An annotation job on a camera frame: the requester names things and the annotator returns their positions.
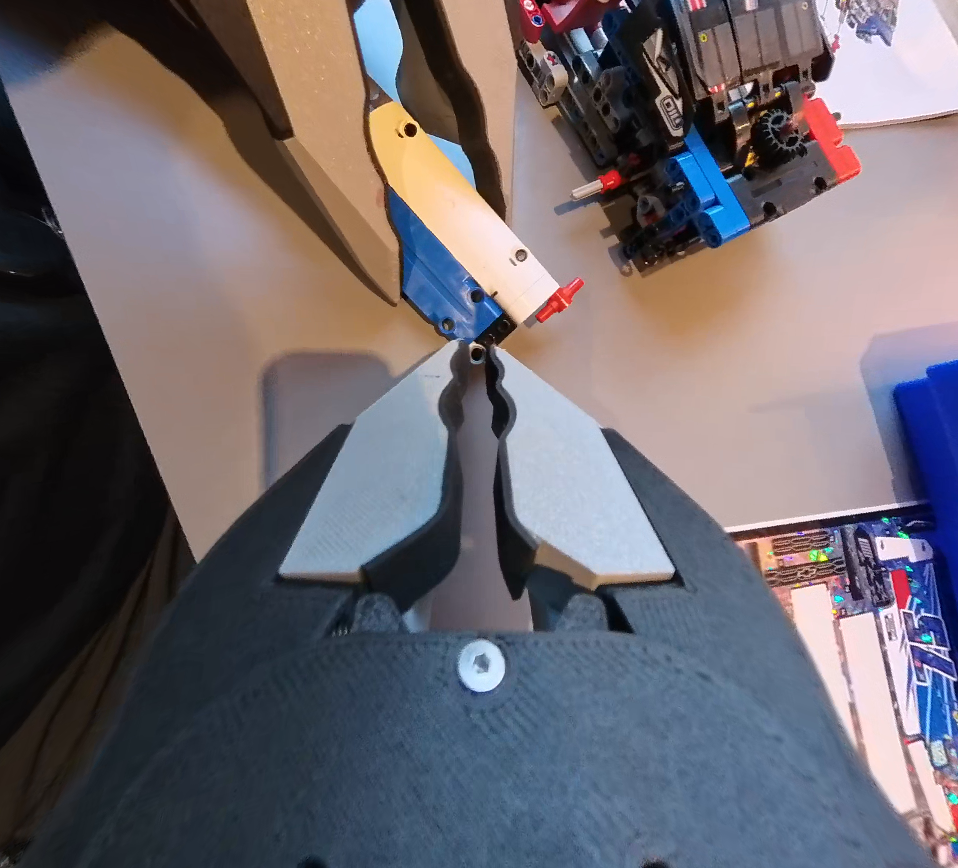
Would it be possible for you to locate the white blue brick door panel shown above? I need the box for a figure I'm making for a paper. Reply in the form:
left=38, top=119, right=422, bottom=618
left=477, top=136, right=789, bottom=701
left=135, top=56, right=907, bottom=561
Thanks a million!
left=367, top=78, right=586, bottom=349

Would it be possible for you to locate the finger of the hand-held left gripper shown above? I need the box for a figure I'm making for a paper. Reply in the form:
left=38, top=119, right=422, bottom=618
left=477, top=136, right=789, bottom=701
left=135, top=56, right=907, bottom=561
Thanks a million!
left=397, top=0, right=525, bottom=221
left=131, top=0, right=401, bottom=306

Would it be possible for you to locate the colourful sticker sheet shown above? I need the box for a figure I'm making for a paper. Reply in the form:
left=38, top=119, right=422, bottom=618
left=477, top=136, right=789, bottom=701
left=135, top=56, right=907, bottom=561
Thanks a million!
left=726, top=501, right=958, bottom=868

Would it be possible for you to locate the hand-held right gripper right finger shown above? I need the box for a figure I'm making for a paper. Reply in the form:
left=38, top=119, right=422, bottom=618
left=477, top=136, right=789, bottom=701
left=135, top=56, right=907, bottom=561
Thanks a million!
left=485, top=348, right=678, bottom=601

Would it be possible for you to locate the blue plastic bin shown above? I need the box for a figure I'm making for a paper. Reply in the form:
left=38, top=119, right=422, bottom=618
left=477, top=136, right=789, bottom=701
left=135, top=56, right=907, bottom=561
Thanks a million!
left=892, top=359, right=958, bottom=532

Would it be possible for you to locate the open white instruction booklet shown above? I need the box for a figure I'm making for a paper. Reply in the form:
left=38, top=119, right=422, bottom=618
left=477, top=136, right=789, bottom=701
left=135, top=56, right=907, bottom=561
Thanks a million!
left=793, top=0, right=958, bottom=130

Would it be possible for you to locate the person's black jacket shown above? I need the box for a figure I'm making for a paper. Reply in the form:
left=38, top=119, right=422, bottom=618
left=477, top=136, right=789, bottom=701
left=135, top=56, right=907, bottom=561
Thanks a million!
left=0, top=82, right=196, bottom=862

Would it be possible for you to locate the toy brick race car model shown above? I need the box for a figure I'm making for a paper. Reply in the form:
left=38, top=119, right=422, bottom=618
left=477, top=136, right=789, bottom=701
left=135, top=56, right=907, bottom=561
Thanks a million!
left=515, top=0, right=863, bottom=278

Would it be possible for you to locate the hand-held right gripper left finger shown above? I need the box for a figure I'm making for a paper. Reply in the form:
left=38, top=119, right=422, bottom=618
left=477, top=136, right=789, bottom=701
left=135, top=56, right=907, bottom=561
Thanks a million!
left=277, top=341, right=474, bottom=616

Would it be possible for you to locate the grey desk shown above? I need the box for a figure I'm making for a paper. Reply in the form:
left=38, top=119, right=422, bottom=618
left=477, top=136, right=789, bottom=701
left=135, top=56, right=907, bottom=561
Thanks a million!
left=0, top=0, right=958, bottom=794

